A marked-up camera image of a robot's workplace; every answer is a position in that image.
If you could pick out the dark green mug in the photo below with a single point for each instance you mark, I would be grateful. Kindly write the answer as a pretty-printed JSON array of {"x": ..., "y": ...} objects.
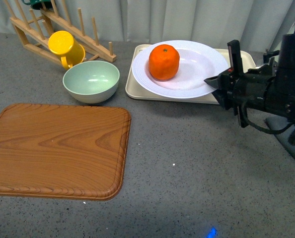
[{"x": 38, "y": 4}]

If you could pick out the orange mandarin fruit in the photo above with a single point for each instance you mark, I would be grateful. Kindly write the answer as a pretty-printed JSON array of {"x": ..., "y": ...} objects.
[{"x": 163, "y": 62}]

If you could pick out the grey folded cloth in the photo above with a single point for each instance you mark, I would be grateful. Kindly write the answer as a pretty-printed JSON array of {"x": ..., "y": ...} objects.
[{"x": 277, "y": 123}]

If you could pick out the white round deep plate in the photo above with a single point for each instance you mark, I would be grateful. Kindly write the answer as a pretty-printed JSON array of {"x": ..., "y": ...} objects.
[{"x": 197, "y": 63}]

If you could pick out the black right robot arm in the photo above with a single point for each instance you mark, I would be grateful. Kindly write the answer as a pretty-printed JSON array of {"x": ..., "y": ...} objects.
[{"x": 280, "y": 98}]

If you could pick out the wooden dish drying rack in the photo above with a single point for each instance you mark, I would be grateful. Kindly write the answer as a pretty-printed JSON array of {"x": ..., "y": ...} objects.
[{"x": 33, "y": 38}]

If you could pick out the light green bowl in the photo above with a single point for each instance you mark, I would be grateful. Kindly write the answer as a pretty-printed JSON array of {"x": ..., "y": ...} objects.
[{"x": 92, "y": 82}]

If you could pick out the yellow mug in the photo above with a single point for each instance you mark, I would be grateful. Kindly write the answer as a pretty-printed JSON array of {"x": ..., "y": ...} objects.
[{"x": 68, "y": 50}]

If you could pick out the grey curtain backdrop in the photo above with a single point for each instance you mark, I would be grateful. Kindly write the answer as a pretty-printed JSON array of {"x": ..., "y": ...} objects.
[{"x": 257, "y": 24}]

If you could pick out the wooden cutting board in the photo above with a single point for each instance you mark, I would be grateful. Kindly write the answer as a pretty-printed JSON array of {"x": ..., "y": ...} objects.
[{"x": 58, "y": 151}]

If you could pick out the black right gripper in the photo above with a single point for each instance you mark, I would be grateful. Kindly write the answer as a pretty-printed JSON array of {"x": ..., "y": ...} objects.
[{"x": 241, "y": 90}]

